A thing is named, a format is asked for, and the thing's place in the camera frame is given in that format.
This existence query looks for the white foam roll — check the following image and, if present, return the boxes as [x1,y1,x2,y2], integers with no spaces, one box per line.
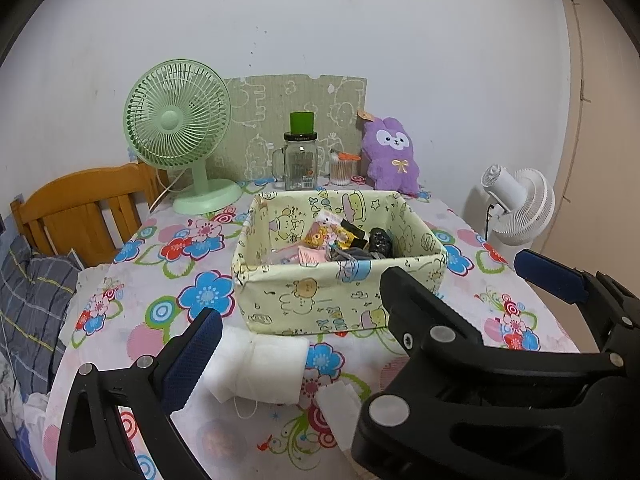
[202,326,309,404]

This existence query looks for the white tissue sheet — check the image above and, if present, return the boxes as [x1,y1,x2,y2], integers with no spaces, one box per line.
[316,382,361,452]

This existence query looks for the white standing fan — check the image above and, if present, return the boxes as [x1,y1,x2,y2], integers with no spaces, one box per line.
[462,164,556,264]

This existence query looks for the grey plaid pillow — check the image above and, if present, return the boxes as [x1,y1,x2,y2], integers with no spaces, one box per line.
[1,236,79,398]

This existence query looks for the black plastic bag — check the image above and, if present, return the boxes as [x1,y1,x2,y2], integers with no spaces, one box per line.
[368,228,394,259]

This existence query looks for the grey folded cloth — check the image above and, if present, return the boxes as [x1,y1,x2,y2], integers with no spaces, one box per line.
[328,247,382,261]

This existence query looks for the floral tablecloth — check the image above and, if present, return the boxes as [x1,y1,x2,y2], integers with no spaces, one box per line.
[42,181,575,479]

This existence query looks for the yellow cartoon fabric storage box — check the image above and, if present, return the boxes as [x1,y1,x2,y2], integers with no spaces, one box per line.
[231,190,448,335]

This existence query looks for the pink packet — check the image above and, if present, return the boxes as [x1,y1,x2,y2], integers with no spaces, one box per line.
[276,245,326,266]

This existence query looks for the yellow cartoon snack packet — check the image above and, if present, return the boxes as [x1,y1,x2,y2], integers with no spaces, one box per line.
[303,209,368,250]

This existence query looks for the wooden chair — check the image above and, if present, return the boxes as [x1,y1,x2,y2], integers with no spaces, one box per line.
[10,162,168,266]

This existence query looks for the purple bunny plush toy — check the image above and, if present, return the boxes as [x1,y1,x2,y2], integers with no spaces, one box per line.
[361,117,420,196]

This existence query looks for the cotton swab jar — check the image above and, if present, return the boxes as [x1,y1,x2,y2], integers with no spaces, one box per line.
[329,151,360,185]

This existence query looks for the glass mason jar mug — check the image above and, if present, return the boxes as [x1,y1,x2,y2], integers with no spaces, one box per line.
[271,132,318,191]

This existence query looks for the green plastic cup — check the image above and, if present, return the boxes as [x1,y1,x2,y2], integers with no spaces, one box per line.
[290,110,314,136]

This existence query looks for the green desk fan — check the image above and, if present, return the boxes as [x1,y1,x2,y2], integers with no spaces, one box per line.
[122,58,242,216]

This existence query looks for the green cartoon cardboard panel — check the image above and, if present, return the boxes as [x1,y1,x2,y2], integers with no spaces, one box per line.
[206,74,367,181]

